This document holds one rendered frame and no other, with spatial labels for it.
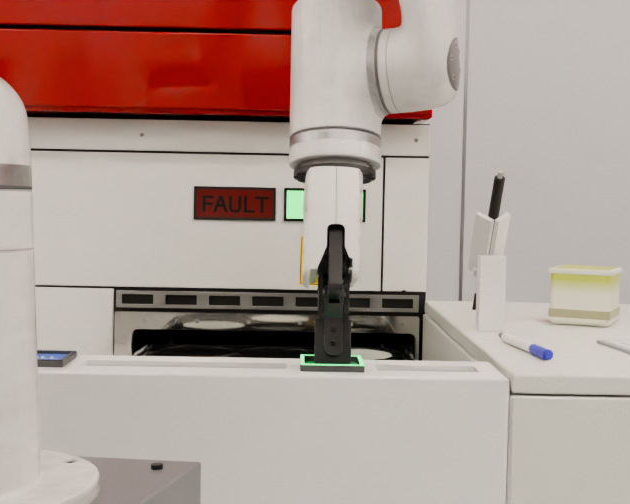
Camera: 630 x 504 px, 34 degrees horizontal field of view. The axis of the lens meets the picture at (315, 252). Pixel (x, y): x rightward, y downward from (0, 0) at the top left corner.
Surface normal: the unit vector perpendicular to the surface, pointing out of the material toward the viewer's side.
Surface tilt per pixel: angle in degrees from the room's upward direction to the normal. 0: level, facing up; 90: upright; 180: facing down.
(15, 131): 84
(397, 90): 125
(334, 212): 75
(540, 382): 90
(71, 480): 2
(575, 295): 90
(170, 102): 90
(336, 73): 80
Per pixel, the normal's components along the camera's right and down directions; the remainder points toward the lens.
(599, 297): -0.43, 0.04
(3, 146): 0.88, -0.01
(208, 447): 0.01, 0.05
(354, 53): -0.29, -0.25
